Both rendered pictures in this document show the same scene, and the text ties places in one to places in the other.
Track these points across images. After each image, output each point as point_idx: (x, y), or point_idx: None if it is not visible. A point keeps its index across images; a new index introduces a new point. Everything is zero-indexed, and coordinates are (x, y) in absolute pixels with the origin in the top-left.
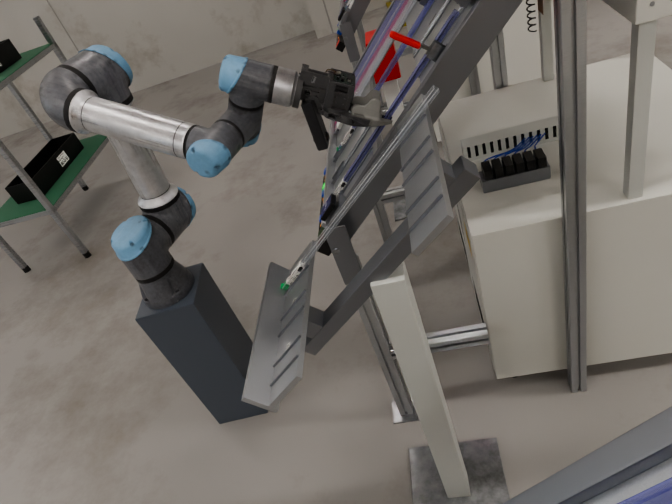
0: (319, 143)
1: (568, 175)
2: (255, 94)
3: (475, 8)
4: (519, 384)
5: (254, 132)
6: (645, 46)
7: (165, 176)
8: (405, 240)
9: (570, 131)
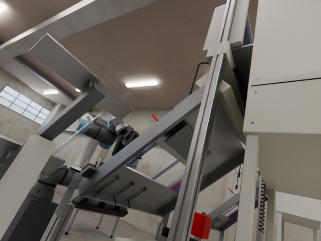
0: (113, 151)
1: (176, 207)
2: (113, 125)
3: (176, 106)
4: None
5: (104, 140)
6: (250, 148)
7: (86, 164)
8: (58, 115)
9: (187, 170)
